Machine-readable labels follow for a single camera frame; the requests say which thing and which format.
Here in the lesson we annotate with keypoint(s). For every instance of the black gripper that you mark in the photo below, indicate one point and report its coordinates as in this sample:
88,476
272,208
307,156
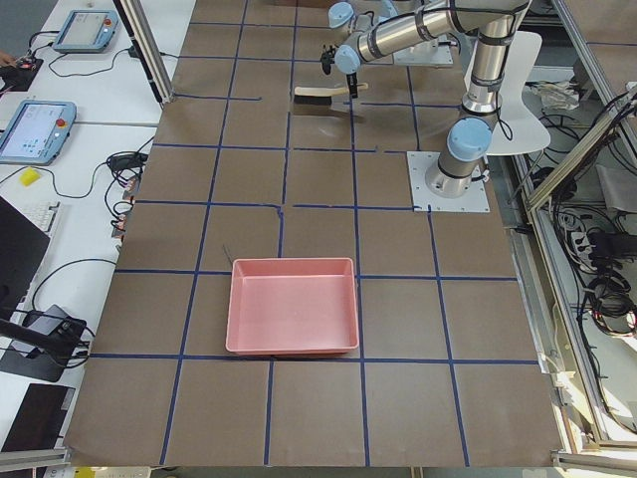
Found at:
351,81

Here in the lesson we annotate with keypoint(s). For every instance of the beige hand brush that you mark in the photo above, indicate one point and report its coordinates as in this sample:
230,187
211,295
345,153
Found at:
321,96

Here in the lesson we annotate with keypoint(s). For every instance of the pink plastic bin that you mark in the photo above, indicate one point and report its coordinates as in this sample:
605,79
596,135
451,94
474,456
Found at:
292,306

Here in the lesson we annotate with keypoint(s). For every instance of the white plastic chair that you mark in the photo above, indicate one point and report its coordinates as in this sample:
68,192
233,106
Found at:
529,134

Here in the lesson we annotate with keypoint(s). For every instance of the blue teach pendant far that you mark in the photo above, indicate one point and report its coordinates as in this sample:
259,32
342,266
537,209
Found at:
86,31

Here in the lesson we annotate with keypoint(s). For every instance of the blue teach pendant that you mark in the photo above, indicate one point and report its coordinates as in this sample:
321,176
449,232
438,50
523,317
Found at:
86,31
37,132

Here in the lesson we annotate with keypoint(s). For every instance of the blue teach pendant near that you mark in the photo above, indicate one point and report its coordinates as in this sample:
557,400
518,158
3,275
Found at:
37,132

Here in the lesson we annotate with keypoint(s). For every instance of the yellow sponge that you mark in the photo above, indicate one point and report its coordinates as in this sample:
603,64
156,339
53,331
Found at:
29,176

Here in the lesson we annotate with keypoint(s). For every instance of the white keyboard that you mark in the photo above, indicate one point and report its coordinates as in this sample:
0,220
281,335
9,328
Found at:
45,215

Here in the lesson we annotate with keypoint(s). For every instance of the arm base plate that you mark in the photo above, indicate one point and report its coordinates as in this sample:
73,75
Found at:
427,54
433,191

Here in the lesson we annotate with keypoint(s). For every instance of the aluminium frame post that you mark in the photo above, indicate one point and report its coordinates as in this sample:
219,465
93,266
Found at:
135,23

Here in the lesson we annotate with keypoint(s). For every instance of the black camera stand base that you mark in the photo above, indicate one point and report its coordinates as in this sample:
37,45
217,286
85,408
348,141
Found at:
45,344

